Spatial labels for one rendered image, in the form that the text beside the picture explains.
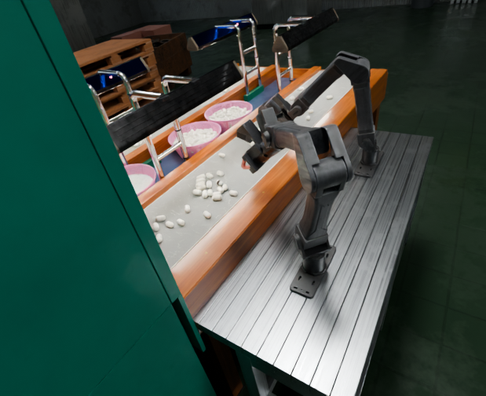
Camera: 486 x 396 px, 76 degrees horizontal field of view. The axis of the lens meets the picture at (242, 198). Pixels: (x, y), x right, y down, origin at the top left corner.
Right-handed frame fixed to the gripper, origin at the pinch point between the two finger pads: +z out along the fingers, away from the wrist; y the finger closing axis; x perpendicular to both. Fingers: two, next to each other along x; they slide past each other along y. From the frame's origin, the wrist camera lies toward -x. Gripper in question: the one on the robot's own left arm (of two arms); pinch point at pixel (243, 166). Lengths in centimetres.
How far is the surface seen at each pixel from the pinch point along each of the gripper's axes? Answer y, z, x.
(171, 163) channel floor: -10, 53, -21
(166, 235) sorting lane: 30.2, 16.6, 1.0
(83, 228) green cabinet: 58, -30, -11
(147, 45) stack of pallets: -180, 208, -165
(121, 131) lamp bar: 27.1, -0.6, -29.9
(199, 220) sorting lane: 19.6, 12.6, 4.5
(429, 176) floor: -146, 21, 94
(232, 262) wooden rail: 26.5, 1.3, 19.7
